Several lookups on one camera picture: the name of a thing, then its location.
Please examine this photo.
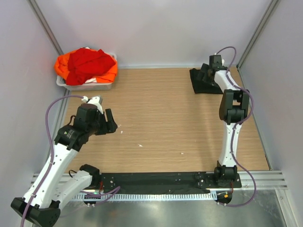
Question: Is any perforated metal cable rail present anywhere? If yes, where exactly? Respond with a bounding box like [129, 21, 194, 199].
[71, 192, 217, 202]

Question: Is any orange t shirt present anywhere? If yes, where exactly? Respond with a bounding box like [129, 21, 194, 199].
[53, 50, 118, 85]

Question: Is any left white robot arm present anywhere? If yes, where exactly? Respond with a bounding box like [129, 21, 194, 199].
[11, 104, 117, 227]

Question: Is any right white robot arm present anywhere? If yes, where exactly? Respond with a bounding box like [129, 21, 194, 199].
[198, 54, 250, 187]

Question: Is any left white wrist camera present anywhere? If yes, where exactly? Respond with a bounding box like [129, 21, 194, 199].
[81, 96, 104, 114]

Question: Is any red t shirt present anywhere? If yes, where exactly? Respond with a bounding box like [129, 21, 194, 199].
[65, 48, 116, 86]

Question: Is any white plastic basket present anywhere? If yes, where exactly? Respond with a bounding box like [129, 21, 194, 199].
[55, 53, 117, 92]

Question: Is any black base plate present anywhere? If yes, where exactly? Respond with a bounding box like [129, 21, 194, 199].
[96, 172, 242, 195]

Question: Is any black t shirt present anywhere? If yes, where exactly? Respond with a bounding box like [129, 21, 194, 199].
[189, 69, 223, 95]

